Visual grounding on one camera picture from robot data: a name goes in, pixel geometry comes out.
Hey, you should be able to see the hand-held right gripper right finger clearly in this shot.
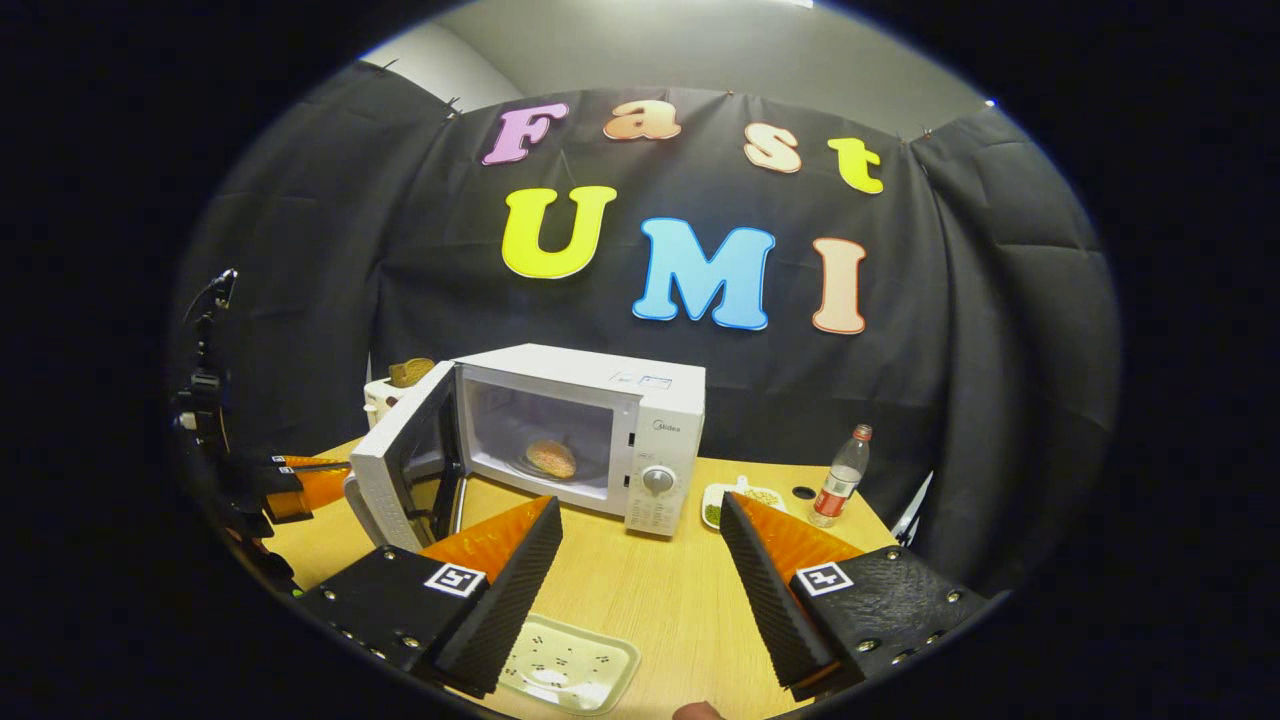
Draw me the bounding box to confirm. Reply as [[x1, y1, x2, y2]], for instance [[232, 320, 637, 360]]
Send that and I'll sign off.
[[718, 491, 989, 701]]

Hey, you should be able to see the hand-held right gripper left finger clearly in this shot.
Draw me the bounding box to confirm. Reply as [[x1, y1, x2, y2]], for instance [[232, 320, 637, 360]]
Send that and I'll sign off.
[[297, 495, 564, 699]]

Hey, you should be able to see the round sugared bread bun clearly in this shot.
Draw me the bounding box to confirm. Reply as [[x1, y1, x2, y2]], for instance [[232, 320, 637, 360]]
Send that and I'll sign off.
[[525, 440, 578, 480]]

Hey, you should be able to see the white microwave oven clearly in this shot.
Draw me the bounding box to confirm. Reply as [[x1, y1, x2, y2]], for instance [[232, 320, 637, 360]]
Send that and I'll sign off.
[[347, 343, 707, 553]]

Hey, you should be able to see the white toaster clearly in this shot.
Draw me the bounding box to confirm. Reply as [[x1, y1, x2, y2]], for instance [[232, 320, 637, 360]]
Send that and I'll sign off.
[[362, 375, 421, 426]]

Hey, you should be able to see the cream square plate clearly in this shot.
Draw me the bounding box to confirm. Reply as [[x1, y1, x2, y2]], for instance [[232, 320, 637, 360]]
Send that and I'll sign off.
[[497, 612, 642, 716]]

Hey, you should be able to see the white divided dish with beans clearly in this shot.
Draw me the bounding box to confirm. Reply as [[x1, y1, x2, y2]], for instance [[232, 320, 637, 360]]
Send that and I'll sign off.
[[701, 476, 788, 531]]

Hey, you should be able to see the clear plastic bottle red label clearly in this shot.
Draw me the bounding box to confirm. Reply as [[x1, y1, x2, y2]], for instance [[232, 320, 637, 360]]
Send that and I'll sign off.
[[808, 424, 874, 529]]

